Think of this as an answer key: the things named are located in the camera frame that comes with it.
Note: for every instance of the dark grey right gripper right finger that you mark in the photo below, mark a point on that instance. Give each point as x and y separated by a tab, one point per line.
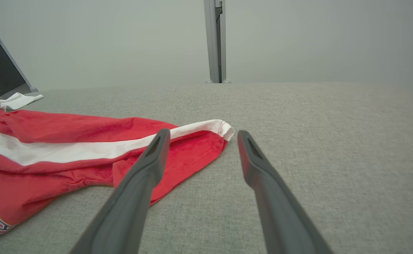
280	211

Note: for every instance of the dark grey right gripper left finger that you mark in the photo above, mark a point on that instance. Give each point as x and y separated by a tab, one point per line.
129	204

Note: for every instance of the red and white jersey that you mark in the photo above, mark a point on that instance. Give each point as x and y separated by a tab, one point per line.
51	130

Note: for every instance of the grey metal partition post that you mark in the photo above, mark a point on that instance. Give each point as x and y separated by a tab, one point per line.
213	42

